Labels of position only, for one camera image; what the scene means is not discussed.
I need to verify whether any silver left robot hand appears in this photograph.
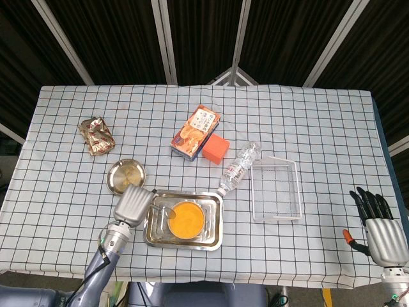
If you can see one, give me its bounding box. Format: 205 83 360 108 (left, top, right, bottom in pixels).
114 185 159 228

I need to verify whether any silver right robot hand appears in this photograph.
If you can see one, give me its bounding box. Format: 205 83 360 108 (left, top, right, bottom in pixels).
342 187 409 267

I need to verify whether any silver metal spoon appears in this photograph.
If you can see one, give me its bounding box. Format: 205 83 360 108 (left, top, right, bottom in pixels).
150 204 177 220

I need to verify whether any small round steel plate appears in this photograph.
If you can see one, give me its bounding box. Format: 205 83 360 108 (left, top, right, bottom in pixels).
106 159 147 196

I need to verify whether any bowl of orange powder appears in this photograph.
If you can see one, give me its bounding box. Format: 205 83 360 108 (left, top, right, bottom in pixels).
167 201 206 241

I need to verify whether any rectangular stainless steel tray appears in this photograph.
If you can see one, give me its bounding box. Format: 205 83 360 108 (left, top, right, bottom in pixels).
145 189 224 252

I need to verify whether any yellow powder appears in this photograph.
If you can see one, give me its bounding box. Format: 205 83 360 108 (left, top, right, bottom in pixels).
169 203 205 239

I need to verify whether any gold foil snack bag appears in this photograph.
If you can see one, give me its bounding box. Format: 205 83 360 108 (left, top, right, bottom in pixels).
78 116 116 157

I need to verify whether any orange blue cracker box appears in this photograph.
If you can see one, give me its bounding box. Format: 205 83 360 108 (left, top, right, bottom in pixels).
170 104 222 161

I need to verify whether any orange cube block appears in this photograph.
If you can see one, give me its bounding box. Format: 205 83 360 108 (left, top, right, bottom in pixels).
201 133 231 165

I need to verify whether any clear plastic water bottle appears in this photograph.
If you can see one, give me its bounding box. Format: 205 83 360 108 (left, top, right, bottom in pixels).
217 142 261 196

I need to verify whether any blue-grey robot torso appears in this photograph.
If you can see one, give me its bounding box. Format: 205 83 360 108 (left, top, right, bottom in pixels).
127 281 268 307

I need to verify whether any white black checkered tablecloth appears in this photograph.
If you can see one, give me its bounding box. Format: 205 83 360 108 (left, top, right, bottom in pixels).
0 84 409 290

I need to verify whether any dark folding partition screen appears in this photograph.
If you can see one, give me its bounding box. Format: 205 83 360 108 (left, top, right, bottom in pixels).
0 0 409 167

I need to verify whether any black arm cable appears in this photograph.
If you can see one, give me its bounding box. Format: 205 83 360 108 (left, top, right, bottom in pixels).
72 244 112 307

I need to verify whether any white wire mesh basket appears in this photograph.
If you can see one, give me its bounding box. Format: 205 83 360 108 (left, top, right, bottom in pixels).
250 155 303 223

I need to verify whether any white partition foot frame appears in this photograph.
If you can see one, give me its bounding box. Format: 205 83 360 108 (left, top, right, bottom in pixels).
207 66 258 86

